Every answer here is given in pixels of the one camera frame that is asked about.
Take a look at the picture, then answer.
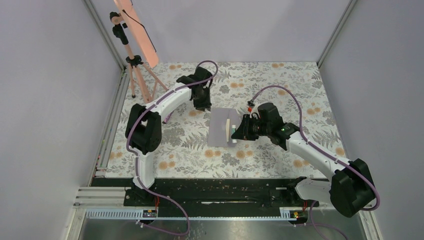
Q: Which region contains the pink board on tripod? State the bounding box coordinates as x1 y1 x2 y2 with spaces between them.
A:
114 0 159 68

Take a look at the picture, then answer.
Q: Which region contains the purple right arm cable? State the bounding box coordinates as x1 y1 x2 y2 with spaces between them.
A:
248 85 381 240

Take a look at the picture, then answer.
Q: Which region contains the grey envelope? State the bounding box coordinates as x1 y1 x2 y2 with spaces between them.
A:
207 108 241 148

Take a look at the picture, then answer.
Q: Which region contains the aluminium slotted rail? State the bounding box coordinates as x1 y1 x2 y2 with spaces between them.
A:
85 207 299 222

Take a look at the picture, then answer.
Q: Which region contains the purple glitter microphone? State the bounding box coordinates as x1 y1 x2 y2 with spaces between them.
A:
162 112 173 124

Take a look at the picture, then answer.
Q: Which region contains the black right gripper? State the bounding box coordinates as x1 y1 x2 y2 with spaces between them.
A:
232 114 271 141

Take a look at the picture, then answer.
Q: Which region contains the pink tripod stand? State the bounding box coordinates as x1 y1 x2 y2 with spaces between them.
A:
109 11 169 103

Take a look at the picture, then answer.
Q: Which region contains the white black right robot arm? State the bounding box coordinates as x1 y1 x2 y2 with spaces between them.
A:
231 102 377 218

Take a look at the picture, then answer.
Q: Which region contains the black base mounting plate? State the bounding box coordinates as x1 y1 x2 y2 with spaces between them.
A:
91 178 312 218

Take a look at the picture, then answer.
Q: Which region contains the beige letter paper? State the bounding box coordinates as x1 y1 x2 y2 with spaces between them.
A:
225 118 231 143

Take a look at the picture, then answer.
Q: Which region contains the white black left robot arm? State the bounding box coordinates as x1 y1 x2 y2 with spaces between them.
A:
125 66 215 206

